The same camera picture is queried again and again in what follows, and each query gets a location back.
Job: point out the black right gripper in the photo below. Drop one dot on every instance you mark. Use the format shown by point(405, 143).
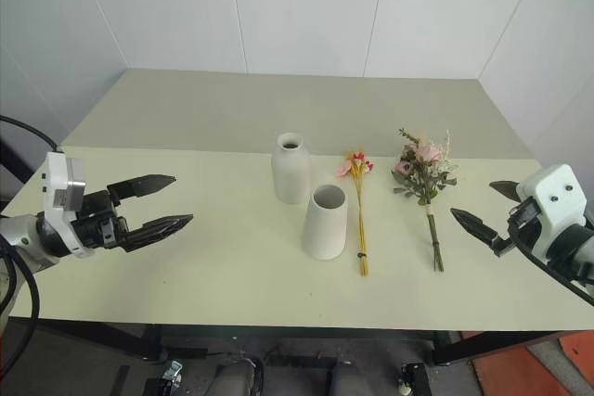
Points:
point(526, 224)

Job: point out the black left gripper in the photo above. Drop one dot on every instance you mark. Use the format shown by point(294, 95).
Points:
point(95, 222)

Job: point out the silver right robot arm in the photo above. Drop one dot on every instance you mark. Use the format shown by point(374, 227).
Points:
point(577, 247)

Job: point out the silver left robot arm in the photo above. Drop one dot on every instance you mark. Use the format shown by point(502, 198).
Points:
point(23, 236)

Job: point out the white bottle-shaped ceramic vase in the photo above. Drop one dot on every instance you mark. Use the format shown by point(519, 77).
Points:
point(291, 173)

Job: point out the white conical ceramic vase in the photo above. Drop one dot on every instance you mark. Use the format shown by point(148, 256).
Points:
point(325, 229)

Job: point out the large pink flower bouquet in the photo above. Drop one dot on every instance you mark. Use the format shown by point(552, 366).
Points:
point(424, 169)

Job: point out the small yellow-stemmed flower bunch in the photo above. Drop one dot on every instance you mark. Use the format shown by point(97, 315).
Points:
point(361, 224)

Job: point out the orange floor mat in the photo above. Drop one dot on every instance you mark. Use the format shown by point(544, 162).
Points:
point(524, 363)

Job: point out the black caster wheel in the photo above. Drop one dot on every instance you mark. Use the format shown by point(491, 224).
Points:
point(171, 375)
point(410, 377)

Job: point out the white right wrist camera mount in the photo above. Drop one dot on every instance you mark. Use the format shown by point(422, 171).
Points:
point(554, 194)

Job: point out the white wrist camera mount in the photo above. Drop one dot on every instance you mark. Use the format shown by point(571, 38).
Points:
point(554, 194)
point(58, 178)

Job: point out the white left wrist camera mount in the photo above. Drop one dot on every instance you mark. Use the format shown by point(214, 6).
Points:
point(58, 178)

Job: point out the black metal table frame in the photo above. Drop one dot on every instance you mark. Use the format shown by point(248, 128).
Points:
point(297, 332)

